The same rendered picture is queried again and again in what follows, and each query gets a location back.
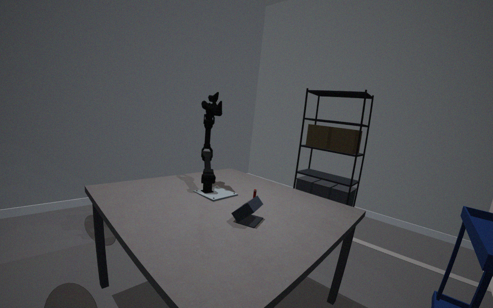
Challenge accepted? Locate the grey sloped panel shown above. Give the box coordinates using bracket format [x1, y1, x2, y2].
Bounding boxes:
[232, 196, 263, 228]

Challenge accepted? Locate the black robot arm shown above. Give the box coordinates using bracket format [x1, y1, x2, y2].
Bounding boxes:
[201, 101, 215, 193]

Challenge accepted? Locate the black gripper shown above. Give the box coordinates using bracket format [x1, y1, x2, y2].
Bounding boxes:
[208, 92, 222, 116]

